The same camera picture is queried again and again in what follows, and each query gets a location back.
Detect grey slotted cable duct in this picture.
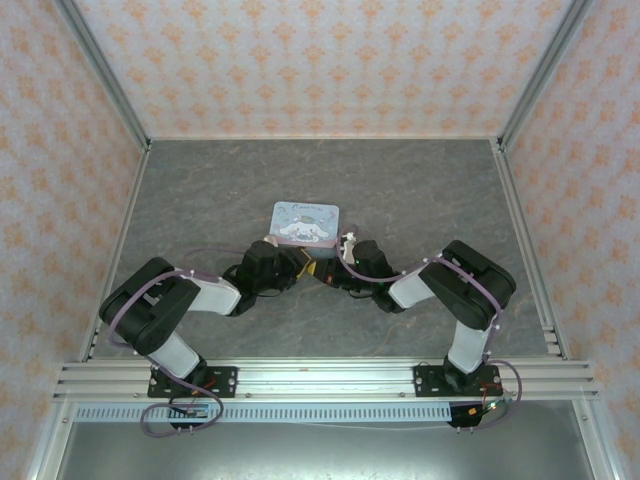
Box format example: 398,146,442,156
73,403,455,425

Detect blue cartoon tin box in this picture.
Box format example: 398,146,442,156
267,200,346,260

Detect aluminium table side rail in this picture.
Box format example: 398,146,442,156
79,142,152,362
490,139,570,361

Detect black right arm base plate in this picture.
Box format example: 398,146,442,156
413,363,503,399

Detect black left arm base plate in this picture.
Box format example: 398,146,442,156
146,365,239,400

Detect aluminium front mounting rail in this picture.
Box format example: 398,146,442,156
51,356,600,403

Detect aluminium frame post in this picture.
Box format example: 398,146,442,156
55,0,153,152
498,0,599,151

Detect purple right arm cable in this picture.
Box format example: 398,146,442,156
335,233,525,432

